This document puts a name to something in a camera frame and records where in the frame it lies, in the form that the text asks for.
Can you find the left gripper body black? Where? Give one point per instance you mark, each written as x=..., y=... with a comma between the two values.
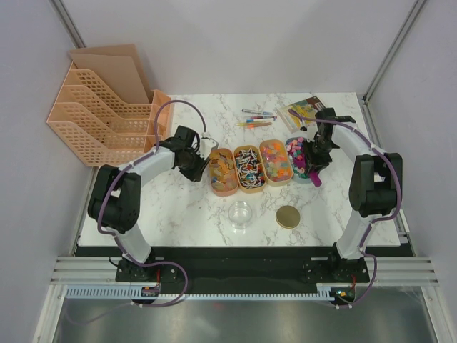
x=193, y=166

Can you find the red blue pen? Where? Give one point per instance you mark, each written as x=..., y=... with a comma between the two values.
x=260, y=118

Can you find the peach tray of gummy candies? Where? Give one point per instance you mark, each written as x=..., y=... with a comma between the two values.
x=222, y=172

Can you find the grey tray of colourful stars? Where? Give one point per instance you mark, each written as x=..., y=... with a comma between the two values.
x=294, y=148

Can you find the clear glass jar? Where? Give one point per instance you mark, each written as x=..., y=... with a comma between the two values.
x=240, y=214

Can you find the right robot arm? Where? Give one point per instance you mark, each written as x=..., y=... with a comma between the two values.
x=375, y=189

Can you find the yellow illustrated book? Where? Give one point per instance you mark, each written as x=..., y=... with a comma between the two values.
x=295, y=116

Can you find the gold metal lid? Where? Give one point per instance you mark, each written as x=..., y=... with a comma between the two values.
x=288, y=217

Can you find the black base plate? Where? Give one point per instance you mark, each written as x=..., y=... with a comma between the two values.
x=246, y=270

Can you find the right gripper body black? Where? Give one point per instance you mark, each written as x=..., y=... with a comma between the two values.
x=317, y=153

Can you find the magenta plastic scoop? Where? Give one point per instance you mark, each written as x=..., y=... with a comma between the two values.
x=311, y=173

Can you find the white slotted cable duct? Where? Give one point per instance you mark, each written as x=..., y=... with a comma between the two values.
x=139, y=292

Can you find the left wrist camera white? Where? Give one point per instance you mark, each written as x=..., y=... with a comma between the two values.
x=206, y=145

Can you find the tan tray of lollipops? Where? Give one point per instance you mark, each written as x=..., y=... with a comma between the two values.
x=250, y=169

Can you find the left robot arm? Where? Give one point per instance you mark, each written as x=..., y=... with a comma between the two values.
x=115, y=200

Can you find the tan tray of translucent stars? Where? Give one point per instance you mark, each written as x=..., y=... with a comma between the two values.
x=276, y=162

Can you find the peach plastic file organizer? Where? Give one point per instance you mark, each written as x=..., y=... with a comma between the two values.
x=106, y=112

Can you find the aluminium frame rail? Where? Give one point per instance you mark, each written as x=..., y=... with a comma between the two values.
x=388, y=272

